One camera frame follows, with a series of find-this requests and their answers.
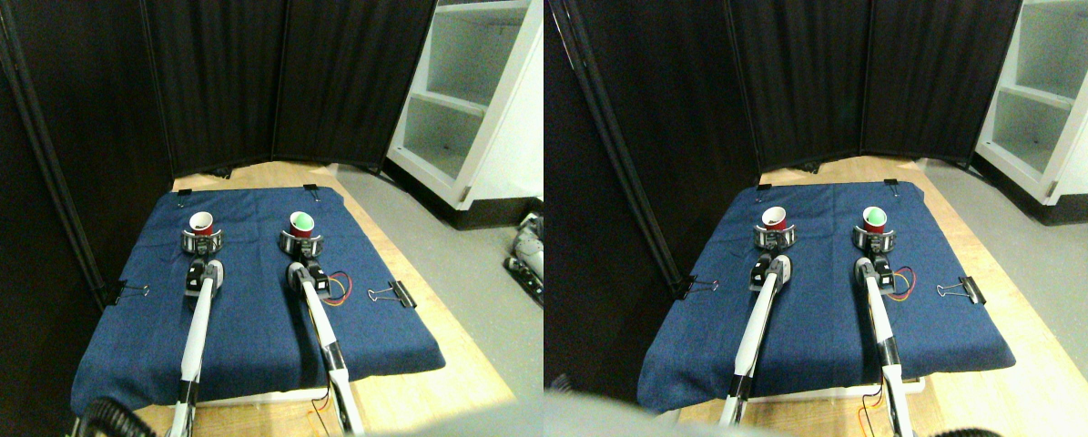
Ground dark blue cloth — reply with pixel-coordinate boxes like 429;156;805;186
636;180;1018;415
70;185;447;426

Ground white board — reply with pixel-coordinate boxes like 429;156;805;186
199;390;330;407

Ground black curtain stand pole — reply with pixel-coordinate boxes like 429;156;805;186
548;0;690;297
0;0;112;310

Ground grey and black machine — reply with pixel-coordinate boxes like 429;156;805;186
504;214;544;306

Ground orange wire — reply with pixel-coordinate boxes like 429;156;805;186
310;390;335;433
858;387;886;433
890;266;918;301
325;270;353;304

